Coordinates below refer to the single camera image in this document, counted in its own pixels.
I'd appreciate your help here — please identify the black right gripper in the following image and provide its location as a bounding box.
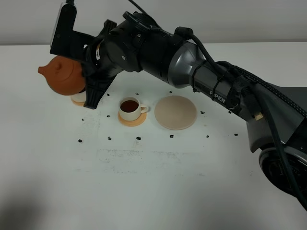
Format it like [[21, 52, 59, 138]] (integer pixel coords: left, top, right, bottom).
[[82, 19, 142, 109]]

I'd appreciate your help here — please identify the brown clay teapot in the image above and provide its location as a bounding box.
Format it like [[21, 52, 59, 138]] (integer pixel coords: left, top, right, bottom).
[[38, 56, 85, 95]]

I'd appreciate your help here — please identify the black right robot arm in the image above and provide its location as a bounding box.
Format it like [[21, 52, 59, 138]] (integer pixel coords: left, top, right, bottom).
[[82, 12, 307, 207]]

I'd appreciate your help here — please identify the beige round teapot saucer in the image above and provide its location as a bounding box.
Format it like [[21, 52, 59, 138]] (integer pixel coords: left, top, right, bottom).
[[154, 96, 197, 130]]

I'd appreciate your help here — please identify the white teacup far left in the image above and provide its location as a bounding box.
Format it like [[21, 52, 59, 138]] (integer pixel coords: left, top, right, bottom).
[[71, 91, 86, 103]]

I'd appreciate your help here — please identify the white teacup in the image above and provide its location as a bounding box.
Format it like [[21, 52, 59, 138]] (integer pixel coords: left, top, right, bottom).
[[71, 91, 86, 103], [119, 97, 149, 121]]

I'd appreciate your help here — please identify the orange coaster far left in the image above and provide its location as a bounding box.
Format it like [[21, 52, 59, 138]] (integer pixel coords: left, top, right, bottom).
[[71, 97, 85, 107]]

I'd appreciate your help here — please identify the orange coaster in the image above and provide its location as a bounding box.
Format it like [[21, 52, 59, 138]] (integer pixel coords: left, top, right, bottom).
[[118, 113, 147, 127], [71, 97, 85, 107]]

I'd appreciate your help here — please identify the white teacup middle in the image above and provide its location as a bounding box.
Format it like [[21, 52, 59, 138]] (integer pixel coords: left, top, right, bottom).
[[119, 97, 149, 121]]

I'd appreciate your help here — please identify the orange coaster middle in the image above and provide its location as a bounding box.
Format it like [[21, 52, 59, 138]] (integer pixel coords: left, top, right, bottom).
[[118, 113, 147, 127]]

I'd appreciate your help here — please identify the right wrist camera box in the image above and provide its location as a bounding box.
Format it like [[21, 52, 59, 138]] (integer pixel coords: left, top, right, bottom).
[[50, 0, 94, 62]]

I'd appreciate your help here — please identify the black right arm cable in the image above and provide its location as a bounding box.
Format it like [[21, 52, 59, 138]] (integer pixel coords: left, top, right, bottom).
[[64, 0, 307, 207]]

